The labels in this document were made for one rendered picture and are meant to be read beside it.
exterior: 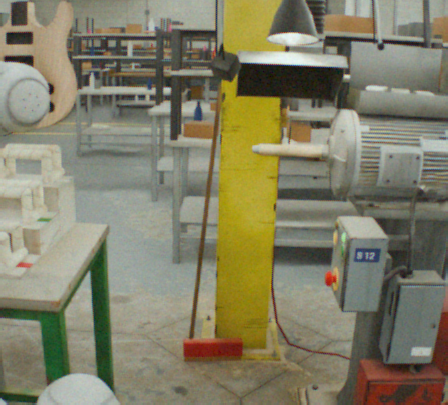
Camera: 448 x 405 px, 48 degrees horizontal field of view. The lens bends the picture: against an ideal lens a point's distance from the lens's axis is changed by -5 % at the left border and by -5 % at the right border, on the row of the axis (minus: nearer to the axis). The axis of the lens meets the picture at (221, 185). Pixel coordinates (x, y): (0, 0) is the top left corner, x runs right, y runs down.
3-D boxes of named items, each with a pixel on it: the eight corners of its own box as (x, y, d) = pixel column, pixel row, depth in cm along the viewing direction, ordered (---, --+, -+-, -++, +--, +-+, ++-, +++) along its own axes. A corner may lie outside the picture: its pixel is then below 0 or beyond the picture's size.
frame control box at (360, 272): (403, 295, 148) (416, 212, 141) (428, 333, 128) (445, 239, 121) (322, 294, 149) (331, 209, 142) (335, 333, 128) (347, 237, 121)
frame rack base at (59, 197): (76, 224, 180) (74, 176, 175) (61, 239, 165) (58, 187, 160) (5, 219, 181) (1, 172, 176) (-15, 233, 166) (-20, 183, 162)
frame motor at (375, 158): (438, 188, 167) (448, 111, 160) (472, 214, 141) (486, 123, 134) (317, 184, 167) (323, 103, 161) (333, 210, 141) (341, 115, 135)
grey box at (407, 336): (421, 347, 157) (450, 179, 143) (432, 366, 147) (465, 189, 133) (376, 347, 157) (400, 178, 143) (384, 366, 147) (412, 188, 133)
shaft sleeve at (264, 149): (321, 158, 151) (319, 155, 154) (322, 148, 150) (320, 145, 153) (259, 156, 151) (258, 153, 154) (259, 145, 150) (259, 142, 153)
